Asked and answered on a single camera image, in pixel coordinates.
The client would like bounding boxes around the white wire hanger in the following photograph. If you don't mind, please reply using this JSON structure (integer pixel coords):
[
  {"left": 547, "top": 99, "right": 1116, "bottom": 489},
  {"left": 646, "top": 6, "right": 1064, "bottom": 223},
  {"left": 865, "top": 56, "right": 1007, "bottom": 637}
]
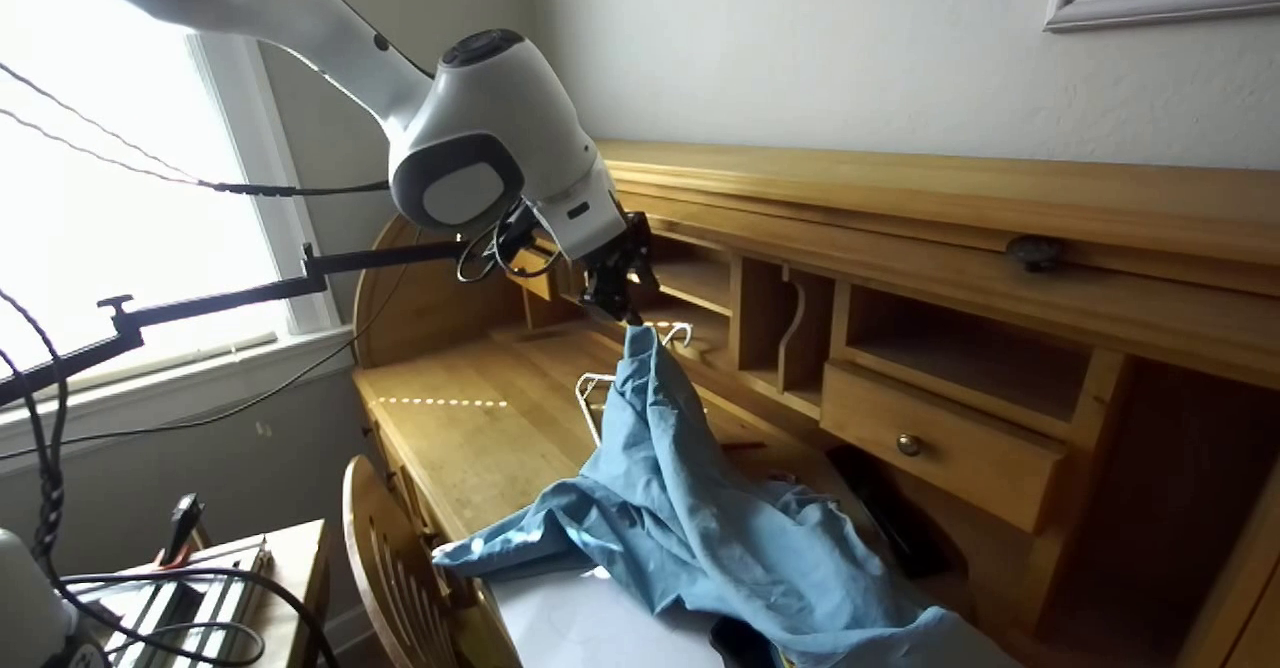
[{"left": 575, "top": 321, "right": 701, "bottom": 449}]

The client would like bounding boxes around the white sheet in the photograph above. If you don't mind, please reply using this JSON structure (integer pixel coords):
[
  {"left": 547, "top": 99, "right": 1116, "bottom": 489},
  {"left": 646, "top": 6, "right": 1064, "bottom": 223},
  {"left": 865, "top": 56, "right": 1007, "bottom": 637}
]
[{"left": 488, "top": 566, "right": 726, "bottom": 668}]

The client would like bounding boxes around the wooden drawer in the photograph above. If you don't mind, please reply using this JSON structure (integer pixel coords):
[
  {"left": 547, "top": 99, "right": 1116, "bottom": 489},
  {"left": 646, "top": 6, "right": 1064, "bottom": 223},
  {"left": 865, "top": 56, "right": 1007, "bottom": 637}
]
[{"left": 819, "top": 359, "right": 1068, "bottom": 535}]

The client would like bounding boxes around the wooden roll-top desk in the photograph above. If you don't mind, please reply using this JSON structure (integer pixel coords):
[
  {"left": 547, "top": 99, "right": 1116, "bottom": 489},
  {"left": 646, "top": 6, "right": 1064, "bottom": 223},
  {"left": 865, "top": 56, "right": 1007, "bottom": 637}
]
[{"left": 350, "top": 138, "right": 1280, "bottom": 668}]

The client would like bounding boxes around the black braided cable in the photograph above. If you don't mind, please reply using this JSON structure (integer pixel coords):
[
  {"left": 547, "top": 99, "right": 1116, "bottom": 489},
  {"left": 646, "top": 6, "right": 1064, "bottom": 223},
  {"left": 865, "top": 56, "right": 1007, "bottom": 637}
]
[{"left": 0, "top": 286, "right": 343, "bottom": 668}]

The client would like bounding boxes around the wooden chair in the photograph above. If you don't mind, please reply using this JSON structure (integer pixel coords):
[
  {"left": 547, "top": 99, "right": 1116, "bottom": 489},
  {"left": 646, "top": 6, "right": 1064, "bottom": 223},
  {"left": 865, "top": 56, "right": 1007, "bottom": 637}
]
[{"left": 341, "top": 454, "right": 523, "bottom": 668}]

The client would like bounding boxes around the blue shirt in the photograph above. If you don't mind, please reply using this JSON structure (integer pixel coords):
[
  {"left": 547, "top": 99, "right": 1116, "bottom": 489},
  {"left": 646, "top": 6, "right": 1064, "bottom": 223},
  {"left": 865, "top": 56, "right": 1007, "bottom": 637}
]
[{"left": 432, "top": 323, "right": 1023, "bottom": 668}]

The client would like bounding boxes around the thin black cable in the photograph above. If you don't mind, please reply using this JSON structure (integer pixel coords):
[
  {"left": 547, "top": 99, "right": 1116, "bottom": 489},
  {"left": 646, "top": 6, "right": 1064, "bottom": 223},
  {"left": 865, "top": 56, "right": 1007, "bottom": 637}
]
[{"left": 0, "top": 263, "right": 413, "bottom": 464}]

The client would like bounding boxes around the window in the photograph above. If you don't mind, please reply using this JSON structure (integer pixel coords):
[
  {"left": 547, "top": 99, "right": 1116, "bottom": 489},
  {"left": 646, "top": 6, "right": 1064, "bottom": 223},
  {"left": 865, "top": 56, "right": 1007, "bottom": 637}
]
[{"left": 0, "top": 0, "right": 343, "bottom": 394}]

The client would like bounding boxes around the dark roll-top handle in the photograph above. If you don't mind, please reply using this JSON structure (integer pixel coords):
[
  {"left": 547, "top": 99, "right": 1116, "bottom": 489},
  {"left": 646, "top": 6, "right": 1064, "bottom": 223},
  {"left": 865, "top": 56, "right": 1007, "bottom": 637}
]
[{"left": 1005, "top": 235, "right": 1067, "bottom": 274}]

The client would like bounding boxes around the black orange clamp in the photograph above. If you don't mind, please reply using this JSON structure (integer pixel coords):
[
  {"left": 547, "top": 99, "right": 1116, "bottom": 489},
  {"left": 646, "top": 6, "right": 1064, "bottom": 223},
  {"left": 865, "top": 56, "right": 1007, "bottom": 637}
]
[{"left": 153, "top": 492, "right": 212, "bottom": 571}]

